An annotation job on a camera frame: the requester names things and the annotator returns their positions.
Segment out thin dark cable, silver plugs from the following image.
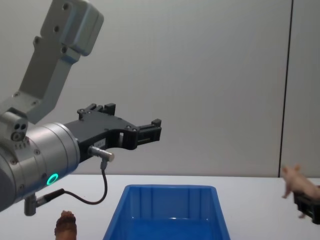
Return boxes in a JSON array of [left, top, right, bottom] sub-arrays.
[[24, 146, 116, 216]]

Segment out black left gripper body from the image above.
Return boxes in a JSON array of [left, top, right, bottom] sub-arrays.
[[63, 110, 138, 166]]

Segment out pink toy pig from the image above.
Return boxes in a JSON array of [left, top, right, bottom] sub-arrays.
[[281, 164, 320, 220]]

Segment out blue plastic bin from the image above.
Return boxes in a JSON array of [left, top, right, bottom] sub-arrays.
[[102, 184, 232, 240]]

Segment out brown toy animal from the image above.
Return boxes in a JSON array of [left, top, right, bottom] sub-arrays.
[[54, 210, 77, 240]]

